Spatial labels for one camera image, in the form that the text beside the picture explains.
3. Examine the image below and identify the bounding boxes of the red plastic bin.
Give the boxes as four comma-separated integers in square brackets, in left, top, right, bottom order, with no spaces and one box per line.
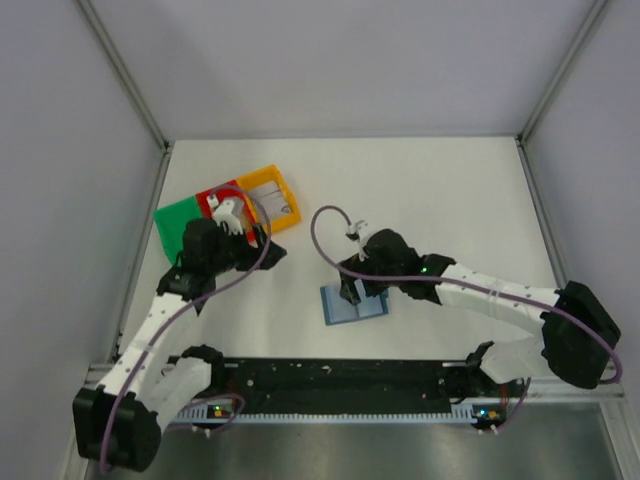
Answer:
[195,180,256,246]

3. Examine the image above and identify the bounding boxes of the white cable duct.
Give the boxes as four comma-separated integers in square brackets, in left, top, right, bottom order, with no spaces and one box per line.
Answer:
[172,403,506,426]

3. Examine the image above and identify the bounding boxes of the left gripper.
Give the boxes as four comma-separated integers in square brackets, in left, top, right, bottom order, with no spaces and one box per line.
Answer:
[207,221,285,275]

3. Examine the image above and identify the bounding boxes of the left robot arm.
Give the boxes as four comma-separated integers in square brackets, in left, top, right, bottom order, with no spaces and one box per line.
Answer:
[72,218,286,472]

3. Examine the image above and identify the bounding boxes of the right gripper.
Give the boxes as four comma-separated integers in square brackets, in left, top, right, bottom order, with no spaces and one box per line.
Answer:
[339,250,404,306]

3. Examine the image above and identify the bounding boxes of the green plastic bin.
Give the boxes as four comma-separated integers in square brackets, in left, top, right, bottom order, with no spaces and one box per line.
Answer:
[154,196,202,264]

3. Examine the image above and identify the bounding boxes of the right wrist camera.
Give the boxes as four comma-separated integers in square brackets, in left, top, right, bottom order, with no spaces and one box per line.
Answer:
[346,220,371,242]

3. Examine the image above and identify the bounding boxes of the yellow plastic bin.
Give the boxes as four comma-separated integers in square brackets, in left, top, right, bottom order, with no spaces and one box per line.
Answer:
[235,165,301,233]

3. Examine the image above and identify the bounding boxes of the blue leather card holder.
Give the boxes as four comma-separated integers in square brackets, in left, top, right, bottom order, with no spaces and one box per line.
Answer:
[320,280,389,326]

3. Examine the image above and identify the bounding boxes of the silver cards in yellow bin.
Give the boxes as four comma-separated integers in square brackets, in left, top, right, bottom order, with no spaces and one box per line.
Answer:
[250,181,292,222]

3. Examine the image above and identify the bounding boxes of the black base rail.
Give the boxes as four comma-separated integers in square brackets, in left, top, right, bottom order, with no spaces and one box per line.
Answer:
[196,357,524,415]

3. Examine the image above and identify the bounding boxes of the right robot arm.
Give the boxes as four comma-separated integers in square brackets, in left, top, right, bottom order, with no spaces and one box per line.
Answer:
[340,222,621,396]

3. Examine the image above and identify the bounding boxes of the gold cards in red bin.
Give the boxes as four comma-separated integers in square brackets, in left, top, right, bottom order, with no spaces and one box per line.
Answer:
[234,196,253,234]

